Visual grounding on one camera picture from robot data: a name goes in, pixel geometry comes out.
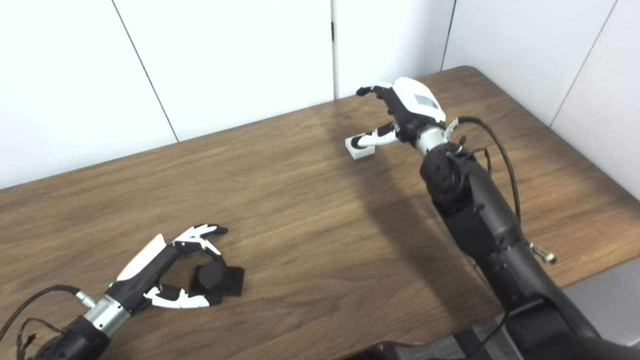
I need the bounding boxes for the dark rounded robot body part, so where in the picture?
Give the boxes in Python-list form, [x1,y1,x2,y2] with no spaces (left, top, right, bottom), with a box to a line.
[345,341,453,360]

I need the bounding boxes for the thin left wrist wires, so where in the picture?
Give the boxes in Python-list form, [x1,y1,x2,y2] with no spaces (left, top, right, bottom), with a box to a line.
[15,317,66,360]

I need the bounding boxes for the thin right wrist wires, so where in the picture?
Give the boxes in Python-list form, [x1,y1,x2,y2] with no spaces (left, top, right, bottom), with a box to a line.
[452,135,493,173]

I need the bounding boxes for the thin black hanging cable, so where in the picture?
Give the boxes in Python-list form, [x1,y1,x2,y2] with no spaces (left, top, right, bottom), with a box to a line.
[470,312,511,360]

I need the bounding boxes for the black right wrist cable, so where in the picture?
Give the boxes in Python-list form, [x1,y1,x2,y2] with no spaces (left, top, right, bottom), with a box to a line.
[445,116,557,265]

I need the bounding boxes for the white square piece with hole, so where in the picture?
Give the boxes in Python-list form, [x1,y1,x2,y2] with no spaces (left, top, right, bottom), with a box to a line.
[345,135,377,160]

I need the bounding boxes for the thin wrist wires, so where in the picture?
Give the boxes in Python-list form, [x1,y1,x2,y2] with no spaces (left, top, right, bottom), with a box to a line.
[452,135,493,173]
[15,317,66,360]

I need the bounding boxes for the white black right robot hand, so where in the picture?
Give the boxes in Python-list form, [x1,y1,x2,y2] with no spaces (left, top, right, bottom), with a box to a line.
[350,77,447,151]

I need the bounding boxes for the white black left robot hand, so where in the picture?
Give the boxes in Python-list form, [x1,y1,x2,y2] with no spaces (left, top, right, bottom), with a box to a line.
[107,223,229,315]

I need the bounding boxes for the black peg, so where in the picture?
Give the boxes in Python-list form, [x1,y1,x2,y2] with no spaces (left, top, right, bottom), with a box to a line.
[190,261,246,298]

